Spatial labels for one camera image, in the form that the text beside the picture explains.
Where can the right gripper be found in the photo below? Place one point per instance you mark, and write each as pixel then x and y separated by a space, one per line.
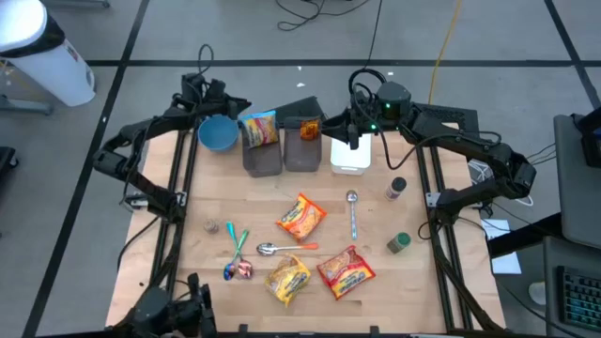
pixel 364 126

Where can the black aluminium table frame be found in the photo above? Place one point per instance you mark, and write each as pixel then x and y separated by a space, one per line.
pixel 282 335

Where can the white paper sheet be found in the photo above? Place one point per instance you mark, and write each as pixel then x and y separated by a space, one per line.
pixel 507 265

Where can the black desk leg bar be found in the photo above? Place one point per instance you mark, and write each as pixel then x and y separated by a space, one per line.
pixel 526 235

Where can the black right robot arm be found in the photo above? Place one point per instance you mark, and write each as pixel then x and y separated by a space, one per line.
pixel 469 143

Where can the green-lidded spice jar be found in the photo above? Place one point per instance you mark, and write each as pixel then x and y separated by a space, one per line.
pixel 399 242

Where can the blue plastic bowl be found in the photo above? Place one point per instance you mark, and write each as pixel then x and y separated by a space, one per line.
pixel 218 136

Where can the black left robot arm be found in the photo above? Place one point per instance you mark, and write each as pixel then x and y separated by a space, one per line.
pixel 155 123

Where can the grey keyboard desk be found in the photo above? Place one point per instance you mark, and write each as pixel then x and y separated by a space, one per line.
pixel 550 263

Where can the white trash can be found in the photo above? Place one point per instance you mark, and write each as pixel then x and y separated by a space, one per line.
pixel 51 70

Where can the backlit keyboard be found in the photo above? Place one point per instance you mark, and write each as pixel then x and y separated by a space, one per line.
pixel 580 298

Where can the grey translucent bin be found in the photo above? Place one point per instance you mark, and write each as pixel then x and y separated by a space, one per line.
pixel 303 157
pixel 263 162

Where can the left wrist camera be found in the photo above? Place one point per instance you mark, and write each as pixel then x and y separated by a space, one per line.
pixel 217 89

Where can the red ramen packet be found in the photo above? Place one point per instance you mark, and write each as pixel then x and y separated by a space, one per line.
pixel 345 272

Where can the black-lidded spice jar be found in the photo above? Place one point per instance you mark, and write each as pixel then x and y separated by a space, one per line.
pixel 396 188

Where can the blue-edged ramen packet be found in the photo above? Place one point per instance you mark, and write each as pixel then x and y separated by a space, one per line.
pixel 260 130

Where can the yellow creamy chicken ramen packet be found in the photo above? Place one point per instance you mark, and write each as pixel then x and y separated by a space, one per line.
pixel 287 279

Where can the taco seasoning mix packet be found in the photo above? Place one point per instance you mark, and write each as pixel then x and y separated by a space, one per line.
pixel 310 130

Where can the white computer mouse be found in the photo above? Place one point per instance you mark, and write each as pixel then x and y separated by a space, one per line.
pixel 537 293

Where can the black chair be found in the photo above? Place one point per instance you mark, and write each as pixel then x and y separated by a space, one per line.
pixel 591 141

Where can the black floor object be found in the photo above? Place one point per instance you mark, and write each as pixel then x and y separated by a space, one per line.
pixel 7 157

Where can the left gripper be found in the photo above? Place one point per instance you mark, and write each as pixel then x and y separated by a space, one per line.
pixel 213 109

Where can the grey table foot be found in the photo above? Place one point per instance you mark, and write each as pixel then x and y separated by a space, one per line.
pixel 23 107
pixel 75 3

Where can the black pad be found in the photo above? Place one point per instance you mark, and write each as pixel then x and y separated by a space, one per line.
pixel 300 109

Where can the white plastic bin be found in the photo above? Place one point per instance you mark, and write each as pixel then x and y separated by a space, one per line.
pixel 349 162

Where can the orange chicken ramen packet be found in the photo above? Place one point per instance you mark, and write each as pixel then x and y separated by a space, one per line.
pixel 300 218

